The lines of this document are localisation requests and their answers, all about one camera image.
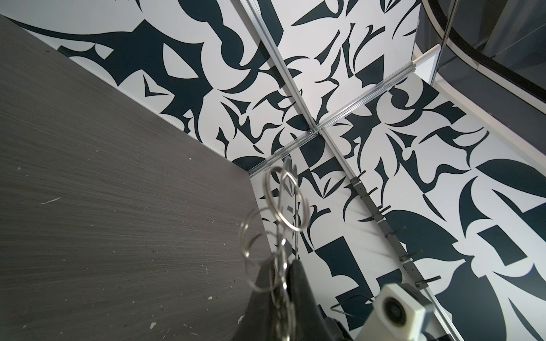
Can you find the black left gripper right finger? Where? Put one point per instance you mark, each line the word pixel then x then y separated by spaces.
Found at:
pixel 310 324

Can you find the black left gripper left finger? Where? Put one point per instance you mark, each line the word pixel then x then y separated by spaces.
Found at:
pixel 260 319

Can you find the black wall hook rack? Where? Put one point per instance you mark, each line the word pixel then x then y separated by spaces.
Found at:
pixel 405 258

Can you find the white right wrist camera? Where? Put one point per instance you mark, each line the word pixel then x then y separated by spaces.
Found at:
pixel 400 312

